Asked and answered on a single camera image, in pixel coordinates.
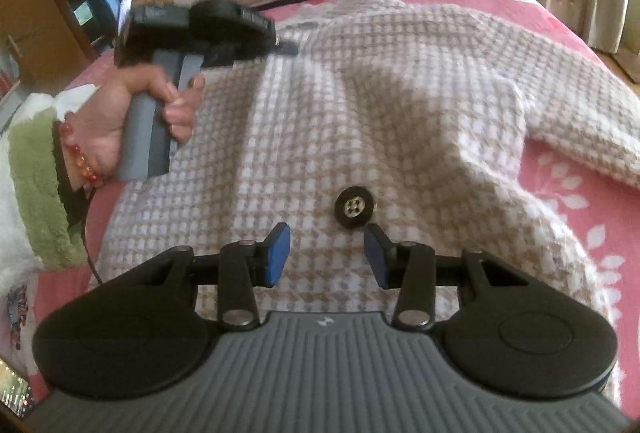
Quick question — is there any red bead bracelet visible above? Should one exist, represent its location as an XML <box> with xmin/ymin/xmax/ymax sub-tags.
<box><xmin>57</xmin><ymin>120</ymin><xmax>107</xmax><ymax>188</ymax></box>

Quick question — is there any pink floral blanket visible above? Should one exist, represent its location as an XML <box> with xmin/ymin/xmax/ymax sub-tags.
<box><xmin>0</xmin><ymin>0</ymin><xmax>640</xmax><ymax>419</ymax></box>

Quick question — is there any glowing device screen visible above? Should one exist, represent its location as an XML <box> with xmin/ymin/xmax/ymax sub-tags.
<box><xmin>0</xmin><ymin>358</ymin><xmax>37</xmax><ymax>420</ymax></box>

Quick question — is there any person's left forearm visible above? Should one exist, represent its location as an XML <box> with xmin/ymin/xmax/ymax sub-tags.
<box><xmin>0</xmin><ymin>83</ymin><xmax>108</xmax><ymax>299</ymax></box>

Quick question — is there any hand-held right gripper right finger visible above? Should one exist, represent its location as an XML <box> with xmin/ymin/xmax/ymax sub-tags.
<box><xmin>364</xmin><ymin>223</ymin><xmax>531</xmax><ymax>331</ymax></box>

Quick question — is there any black cable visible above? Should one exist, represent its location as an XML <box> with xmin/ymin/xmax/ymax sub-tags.
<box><xmin>81</xmin><ymin>193</ymin><xmax>108</xmax><ymax>285</ymax></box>

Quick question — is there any person's left hand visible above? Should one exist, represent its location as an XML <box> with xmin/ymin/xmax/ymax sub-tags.
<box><xmin>70</xmin><ymin>64</ymin><xmax>207</xmax><ymax>184</ymax></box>

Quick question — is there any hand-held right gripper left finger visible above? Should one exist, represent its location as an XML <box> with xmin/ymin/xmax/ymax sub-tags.
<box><xmin>107</xmin><ymin>222</ymin><xmax>292</xmax><ymax>333</ymax></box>

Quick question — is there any beige white houndstooth knit cardigan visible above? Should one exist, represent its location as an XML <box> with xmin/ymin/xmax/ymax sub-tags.
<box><xmin>90</xmin><ymin>0</ymin><xmax>640</xmax><ymax>394</ymax></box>

